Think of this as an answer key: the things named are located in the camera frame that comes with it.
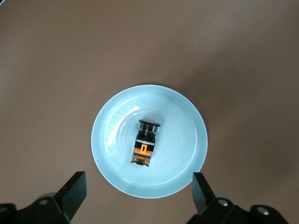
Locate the orange black push-button switch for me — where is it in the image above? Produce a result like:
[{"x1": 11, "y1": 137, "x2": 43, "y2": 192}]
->
[{"x1": 130, "y1": 119, "x2": 162, "y2": 167}]

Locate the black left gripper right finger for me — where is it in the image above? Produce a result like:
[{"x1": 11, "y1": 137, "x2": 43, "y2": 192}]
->
[{"x1": 186, "y1": 172, "x2": 289, "y2": 224}]

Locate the light blue round plate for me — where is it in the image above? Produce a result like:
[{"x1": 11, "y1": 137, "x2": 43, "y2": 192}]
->
[{"x1": 91, "y1": 84, "x2": 209, "y2": 200}]

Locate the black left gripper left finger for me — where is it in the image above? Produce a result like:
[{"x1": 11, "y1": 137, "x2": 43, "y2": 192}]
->
[{"x1": 0, "y1": 171, "x2": 88, "y2": 224}]

